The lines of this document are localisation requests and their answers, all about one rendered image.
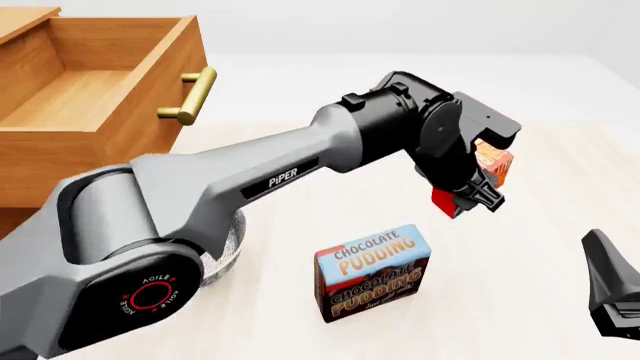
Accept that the chocolate pudding box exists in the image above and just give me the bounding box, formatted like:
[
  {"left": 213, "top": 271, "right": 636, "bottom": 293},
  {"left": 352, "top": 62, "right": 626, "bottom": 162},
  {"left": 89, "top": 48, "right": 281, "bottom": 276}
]
[{"left": 313, "top": 223, "right": 433, "bottom": 325}]

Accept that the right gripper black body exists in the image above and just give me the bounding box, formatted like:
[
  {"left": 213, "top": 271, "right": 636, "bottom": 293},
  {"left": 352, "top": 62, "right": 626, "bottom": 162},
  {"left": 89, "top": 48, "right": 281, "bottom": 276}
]
[{"left": 587, "top": 291, "right": 640, "bottom": 339}]

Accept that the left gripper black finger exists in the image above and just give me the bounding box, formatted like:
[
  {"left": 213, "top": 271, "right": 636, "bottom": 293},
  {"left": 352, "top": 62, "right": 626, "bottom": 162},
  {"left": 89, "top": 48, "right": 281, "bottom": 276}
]
[{"left": 461, "top": 173, "right": 507, "bottom": 214}]

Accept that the wooden drawer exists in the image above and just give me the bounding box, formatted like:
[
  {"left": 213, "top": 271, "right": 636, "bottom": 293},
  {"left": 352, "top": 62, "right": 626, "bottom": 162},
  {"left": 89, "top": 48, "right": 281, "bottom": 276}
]
[{"left": 0, "top": 15, "right": 210, "bottom": 209}]

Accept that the grey patterned bowl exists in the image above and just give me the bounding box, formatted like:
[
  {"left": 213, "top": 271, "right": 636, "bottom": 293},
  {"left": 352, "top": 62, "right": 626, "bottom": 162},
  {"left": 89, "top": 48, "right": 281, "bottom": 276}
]
[{"left": 196, "top": 210, "right": 248, "bottom": 291}]

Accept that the wooden cabinet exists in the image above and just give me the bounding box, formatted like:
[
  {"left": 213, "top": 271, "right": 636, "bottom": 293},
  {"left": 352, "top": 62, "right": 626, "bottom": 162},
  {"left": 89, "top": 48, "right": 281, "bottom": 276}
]
[{"left": 0, "top": 6, "right": 63, "bottom": 241}]

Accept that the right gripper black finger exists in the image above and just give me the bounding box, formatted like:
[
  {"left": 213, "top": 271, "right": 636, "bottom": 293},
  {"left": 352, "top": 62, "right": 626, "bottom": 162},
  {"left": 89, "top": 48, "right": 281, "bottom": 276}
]
[{"left": 580, "top": 228, "right": 640, "bottom": 303}]

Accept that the brass drawer handle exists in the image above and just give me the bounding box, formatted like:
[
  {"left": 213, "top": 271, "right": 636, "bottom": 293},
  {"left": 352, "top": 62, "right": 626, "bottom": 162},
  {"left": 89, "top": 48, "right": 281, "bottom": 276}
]
[{"left": 156, "top": 66, "right": 219, "bottom": 126}]

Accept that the red and orange butter box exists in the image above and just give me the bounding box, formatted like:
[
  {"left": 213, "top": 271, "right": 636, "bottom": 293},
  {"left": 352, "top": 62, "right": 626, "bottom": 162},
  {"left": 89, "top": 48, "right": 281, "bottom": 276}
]
[{"left": 431, "top": 137, "right": 516, "bottom": 220}]

